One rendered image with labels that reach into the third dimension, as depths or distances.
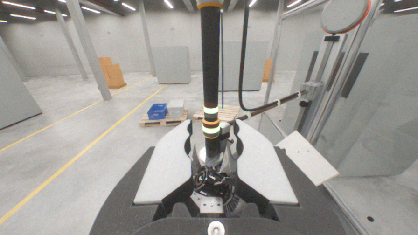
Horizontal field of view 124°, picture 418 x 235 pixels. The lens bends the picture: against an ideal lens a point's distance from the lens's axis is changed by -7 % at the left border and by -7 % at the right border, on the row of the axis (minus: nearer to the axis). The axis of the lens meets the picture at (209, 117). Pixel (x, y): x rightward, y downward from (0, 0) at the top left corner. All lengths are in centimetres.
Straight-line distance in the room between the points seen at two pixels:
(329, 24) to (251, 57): 516
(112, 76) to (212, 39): 833
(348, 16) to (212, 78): 72
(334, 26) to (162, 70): 743
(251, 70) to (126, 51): 1153
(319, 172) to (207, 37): 59
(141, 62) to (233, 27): 867
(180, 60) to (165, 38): 577
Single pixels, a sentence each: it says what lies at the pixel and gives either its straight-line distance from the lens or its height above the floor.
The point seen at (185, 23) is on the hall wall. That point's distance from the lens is 1269.
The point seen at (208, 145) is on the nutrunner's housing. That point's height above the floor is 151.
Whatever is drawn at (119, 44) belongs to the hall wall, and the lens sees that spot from 1481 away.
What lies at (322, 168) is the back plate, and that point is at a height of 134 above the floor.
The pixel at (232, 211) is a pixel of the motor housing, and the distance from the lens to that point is 66.
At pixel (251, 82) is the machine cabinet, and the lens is 612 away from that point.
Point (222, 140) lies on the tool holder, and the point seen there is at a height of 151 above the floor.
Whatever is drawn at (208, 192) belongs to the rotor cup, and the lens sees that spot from 60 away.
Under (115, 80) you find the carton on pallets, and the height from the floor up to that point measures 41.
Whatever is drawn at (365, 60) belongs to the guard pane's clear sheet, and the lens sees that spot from 94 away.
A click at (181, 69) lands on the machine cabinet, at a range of 750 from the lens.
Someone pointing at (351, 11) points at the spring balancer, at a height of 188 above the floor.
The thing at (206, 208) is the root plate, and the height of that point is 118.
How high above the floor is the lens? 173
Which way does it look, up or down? 29 degrees down
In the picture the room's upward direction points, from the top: 1 degrees counter-clockwise
